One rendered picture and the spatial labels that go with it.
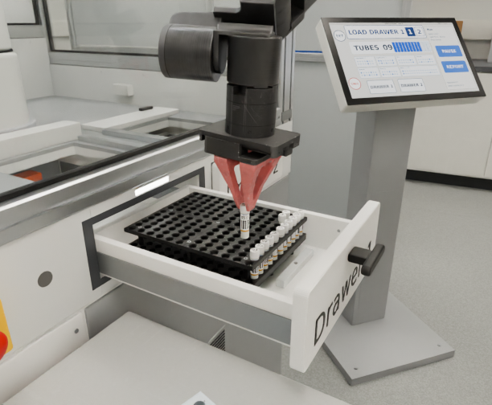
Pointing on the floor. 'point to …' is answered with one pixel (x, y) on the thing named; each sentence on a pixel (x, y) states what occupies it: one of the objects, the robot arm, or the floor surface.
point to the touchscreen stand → (383, 125)
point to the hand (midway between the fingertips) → (246, 202)
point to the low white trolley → (160, 373)
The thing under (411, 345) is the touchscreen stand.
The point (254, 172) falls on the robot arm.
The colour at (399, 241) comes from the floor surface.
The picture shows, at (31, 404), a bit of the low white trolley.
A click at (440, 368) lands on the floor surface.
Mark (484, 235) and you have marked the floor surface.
